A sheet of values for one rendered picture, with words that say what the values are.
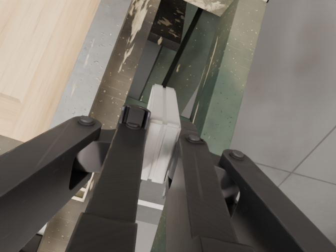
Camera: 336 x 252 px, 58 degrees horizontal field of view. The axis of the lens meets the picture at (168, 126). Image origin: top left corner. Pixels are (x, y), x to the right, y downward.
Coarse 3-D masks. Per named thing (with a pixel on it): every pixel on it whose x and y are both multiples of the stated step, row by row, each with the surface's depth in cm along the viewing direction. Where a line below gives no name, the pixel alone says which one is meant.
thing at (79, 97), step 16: (112, 0) 54; (128, 0) 54; (96, 16) 53; (112, 16) 53; (96, 32) 52; (112, 32) 53; (96, 48) 52; (112, 48) 52; (80, 64) 51; (96, 64) 51; (80, 80) 50; (96, 80) 51; (64, 96) 49; (80, 96) 50; (96, 96) 53; (64, 112) 49; (80, 112) 49; (48, 128) 48; (48, 224) 49
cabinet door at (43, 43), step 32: (0, 0) 51; (32, 0) 53; (64, 0) 54; (96, 0) 55; (0, 32) 50; (32, 32) 52; (64, 32) 53; (0, 64) 50; (32, 64) 51; (64, 64) 52; (0, 96) 49; (32, 96) 50; (0, 128) 48; (32, 128) 49
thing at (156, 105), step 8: (152, 88) 18; (160, 88) 19; (152, 96) 17; (160, 96) 17; (152, 104) 15; (160, 104) 15; (152, 112) 14; (160, 112) 14; (152, 120) 13; (160, 120) 13; (152, 128) 13; (160, 128) 13; (152, 136) 13; (160, 136) 13; (152, 144) 13; (144, 152) 14; (152, 152) 14; (144, 160) 14; (152, 160) 14; (144, 168) 14; (144, 176) 14
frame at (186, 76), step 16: (176, 0) 95; (160, 16) 84; (176, 16) 88; (192, 16) 139; (208, 16) 76; (160, 32) 78; (176, 32) 81; (192, 32) 80; (208, 32) 79; (160, 48) 158; (176, 48) 79; (192, 48) 83; (208, 48) 82; (160, 64) 159; (176, 64) 87; (192, 64) 86; (160, 80) 166; (176, 80) 91; (192, 80) 90; (144, 96) 175; (176, 96) 95
